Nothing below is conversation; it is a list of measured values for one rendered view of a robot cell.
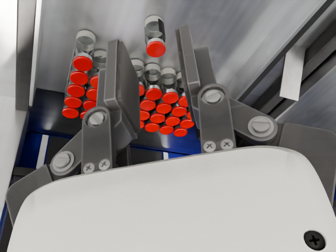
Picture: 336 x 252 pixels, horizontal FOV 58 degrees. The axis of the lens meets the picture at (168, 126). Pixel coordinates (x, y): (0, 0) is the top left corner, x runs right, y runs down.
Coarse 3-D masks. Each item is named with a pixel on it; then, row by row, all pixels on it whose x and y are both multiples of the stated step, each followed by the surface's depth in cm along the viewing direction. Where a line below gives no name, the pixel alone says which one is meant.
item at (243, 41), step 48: (48, 0) 31; (96, 0) 32; (144, 0) 32; (192, 0) 32; (240, 0) 33; (288, 0) 33; (48, 48) 36; (96, 48) 37; (144, 48) 37; (240, 48) 38
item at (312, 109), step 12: (324, 60) 39; (312, 72) 41; (324, 72) 39; (300, 84) 42; (312, 84) 40; (324, 84) 45; (300, 96) 42; (312, 96) 48; (324, 96) 48; (276, 108) 46; (288, 108) 44; (300, 108) 50; (312, 108) 50; (324, 108) 50; (276, 120) 52; (288, 120) 52; (300, 120) 53; (312, 120) 53; (324, 120) 53
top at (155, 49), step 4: (148, 44) 31; (152, 44) 31; (156, 44) 31; (160, 44) 31; (148, 48) 31; (152, 48) 32; (156, 48) 32; (160, 48) 32; (164, 48) 32; (148, 52) 32; (152, 52) 32; (156, 52) 32; (160, 52) 32; (164, 52) 32; (152, 56) 32; (156, 56) 32
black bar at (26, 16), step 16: (32, 0) 29; (16, 16) 31; (32, 16) 31; (16, 32) 32; (32, 32) 32; (16, 48) 34; (32, 48) 34; (16, 64) 36; (16, 80) 38; (16, 96) 40
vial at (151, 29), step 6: (150, 18) 33; (156, 18) 33; (144, 24) 34; (150, 24) 33; (156, 24) 32; (144, 30) 33; (150, 30) 32; (156, 30) 32; (150, 36) 32; (156, 36) 32; (162, 36) 32; (162, 42) 31
